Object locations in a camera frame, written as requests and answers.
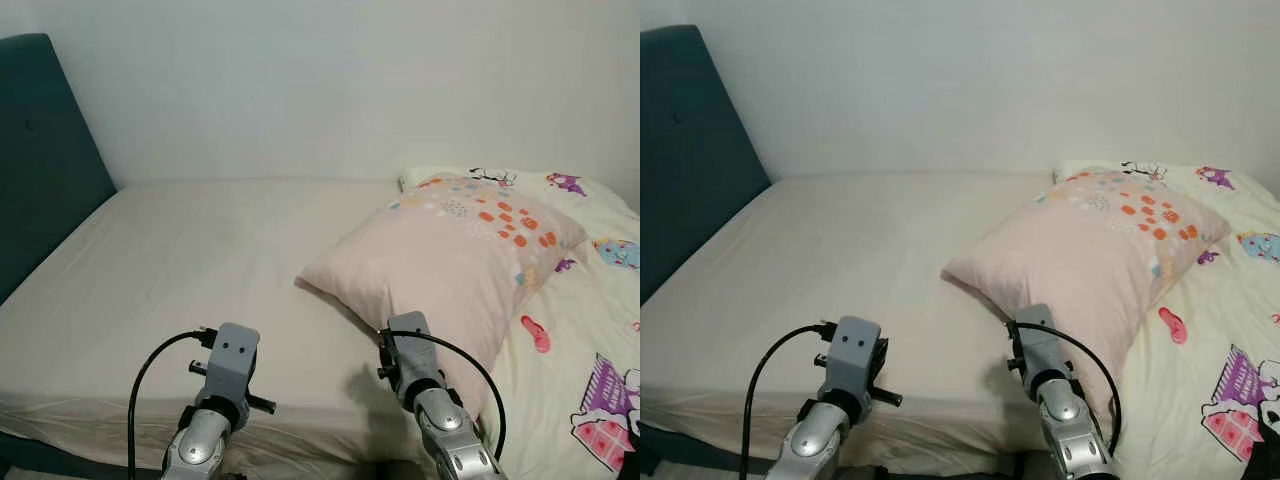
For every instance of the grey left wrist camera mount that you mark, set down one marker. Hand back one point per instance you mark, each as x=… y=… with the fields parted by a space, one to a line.
x=232 y=360
x=855 y=355

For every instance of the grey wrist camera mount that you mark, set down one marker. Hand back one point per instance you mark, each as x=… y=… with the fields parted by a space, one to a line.
x=1038 y=345
x=855 y=355
x=232 y=360
x=412 y=350

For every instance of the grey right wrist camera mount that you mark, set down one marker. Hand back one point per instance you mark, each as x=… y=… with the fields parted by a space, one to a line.
x=1038 y=345
x=412 y=350

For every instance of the dark blue bed base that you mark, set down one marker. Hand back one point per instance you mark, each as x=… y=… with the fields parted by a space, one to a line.
x=40 y=462
x=680 y=455

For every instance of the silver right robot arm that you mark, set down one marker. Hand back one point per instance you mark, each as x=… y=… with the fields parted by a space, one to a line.
x=450 y=440
x=1070 y=430

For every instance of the cream cartoon print blanket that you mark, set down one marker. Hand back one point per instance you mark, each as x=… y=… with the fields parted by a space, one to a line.
x=570 y=320
x=1210 y=310

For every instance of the blue upholstered headboard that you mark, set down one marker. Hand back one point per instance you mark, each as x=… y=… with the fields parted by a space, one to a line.
x=50 y=150
x=690 y=150

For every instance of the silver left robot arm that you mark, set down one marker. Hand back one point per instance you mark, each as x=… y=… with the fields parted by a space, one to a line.
x=815 y=445
x=200 y=450

